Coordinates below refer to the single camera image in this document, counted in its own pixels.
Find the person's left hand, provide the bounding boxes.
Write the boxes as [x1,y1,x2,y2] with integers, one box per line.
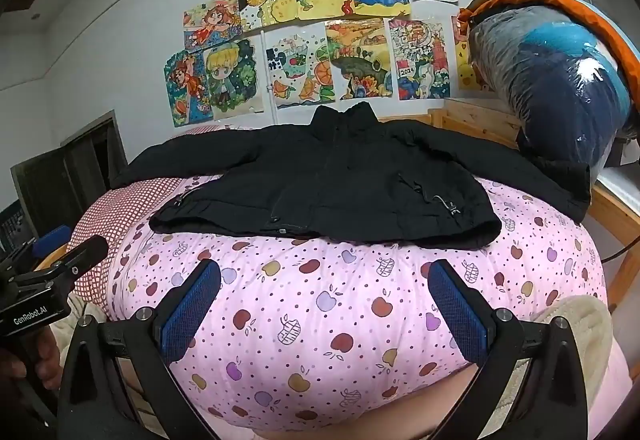
[0,324,65,392]

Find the pink apple print quilt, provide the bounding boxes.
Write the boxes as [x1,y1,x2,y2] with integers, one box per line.
[107,173,613,433]

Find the black plastic crate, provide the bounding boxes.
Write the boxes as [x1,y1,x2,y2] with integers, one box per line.
[0,207,26,251]

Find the orange storage bag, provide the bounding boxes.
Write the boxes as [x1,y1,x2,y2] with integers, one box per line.
[457,0,640,106]

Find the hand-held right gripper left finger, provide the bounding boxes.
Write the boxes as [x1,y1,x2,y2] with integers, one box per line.
[56,259,222,440]

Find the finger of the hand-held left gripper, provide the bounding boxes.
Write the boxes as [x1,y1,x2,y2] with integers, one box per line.
[32,226,71,266]
[66,236,110,272]

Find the red checked pillow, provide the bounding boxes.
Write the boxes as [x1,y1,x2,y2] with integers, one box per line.
[67,174,221,316]

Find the dark wooden cabinet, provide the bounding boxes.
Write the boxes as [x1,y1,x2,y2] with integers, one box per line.
[10,113,128,231]

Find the wooden bed frame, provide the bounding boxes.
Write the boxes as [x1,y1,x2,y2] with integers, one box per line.
[427,98,640,316]

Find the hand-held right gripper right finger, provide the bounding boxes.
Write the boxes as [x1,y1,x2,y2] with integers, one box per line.
[428,259,588,440]

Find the cream fleece blanket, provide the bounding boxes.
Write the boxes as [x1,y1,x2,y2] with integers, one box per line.
[532,294,616,421]

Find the plastic-wrapped blue bedding bundle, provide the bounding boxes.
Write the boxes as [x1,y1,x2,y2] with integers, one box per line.
[467,3,636,181]

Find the black jacket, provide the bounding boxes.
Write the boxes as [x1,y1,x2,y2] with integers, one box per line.
[109,103,593,251]

